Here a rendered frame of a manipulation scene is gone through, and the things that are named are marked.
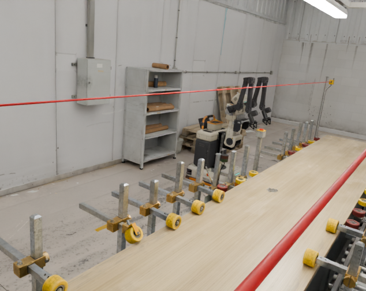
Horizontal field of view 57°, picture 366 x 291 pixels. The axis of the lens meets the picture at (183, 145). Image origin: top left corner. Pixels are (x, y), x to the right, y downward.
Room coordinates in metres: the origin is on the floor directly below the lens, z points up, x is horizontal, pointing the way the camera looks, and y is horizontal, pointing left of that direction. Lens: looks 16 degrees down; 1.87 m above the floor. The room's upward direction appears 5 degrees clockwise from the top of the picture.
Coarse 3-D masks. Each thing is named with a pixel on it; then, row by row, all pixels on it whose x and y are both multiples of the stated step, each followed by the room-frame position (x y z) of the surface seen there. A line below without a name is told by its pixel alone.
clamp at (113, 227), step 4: (128, 216) 1.67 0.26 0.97; (116, 220) 1.61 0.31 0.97; (120, 220) 1.61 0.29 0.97; (124, 220) 1.63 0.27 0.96; (108, 224) 1.58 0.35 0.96; (112, 224) 1.57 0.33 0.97; (116, 224) 1.58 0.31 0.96; (108, 228) 1.58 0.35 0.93; (112, 228) 1.57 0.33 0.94; (116, 228) 1.58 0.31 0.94
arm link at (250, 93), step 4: (248, 80) 4.23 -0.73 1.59; (252, 84) 4.23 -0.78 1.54; (248, 88) 4.25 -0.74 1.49; (252, 88) 4.24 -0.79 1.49; (248, 92) 4.25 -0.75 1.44; (252, 92) 4.25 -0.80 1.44; (248, 96) 4.24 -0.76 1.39; (248, 100) 4.24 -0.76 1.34; (248, 104) 4.23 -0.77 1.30; (248, 108) 4.22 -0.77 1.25
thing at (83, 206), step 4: (80, 204) 1.77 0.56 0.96; (84, 204) 1.77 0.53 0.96; (88, 204) 1.77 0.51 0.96; (80, 208) 1.77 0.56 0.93; (84, 208) 1.75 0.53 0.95; (88, 208) 1.73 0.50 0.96; (92, 208) 1.73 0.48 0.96; (96, 208) 1.73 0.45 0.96; (88, 212) 1.73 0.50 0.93; (92, 212) 1.71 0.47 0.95; (96, 212) 1.69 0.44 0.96; (100, 212) 1.69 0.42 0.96; (96, 216) 1.69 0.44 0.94; (100, 216) 1.67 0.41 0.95; (104, 216) 1.66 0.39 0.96; (108, 216) 1.66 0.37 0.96; (104, 220) 1.65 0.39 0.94; (108, 220) 1.63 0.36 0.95; (120, 224) 1.59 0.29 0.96; (120, 228) 1.58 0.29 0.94
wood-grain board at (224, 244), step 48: (336, 144) 4.16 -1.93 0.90; (240, 192) 2.31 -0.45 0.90; (288, 192) 2.40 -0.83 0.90; (144, 240) 1.55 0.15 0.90; (192, 240) 1.59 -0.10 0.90; (240, 240) 1.64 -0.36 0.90; (96, 288) 1.16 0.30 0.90; (144, 288) 1.19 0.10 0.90; (192, 288) 1.22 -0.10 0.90; (288, 288) 1.28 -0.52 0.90
